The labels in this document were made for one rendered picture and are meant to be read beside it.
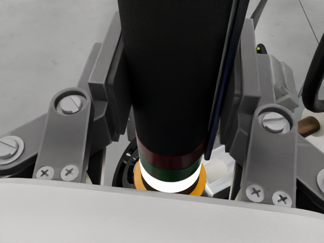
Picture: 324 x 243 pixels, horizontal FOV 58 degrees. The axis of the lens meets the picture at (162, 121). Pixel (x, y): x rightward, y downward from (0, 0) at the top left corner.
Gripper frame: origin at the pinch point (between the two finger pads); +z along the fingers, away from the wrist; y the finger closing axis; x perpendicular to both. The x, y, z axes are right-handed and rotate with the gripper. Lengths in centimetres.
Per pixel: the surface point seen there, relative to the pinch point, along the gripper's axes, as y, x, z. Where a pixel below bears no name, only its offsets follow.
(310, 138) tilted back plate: 22.9, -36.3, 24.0
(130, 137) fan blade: -13, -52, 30
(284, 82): 19, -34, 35
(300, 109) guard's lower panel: 71, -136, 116
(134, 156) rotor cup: -6.0, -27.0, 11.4
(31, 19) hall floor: -148, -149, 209
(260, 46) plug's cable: 16, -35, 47
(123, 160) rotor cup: -7.9, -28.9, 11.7
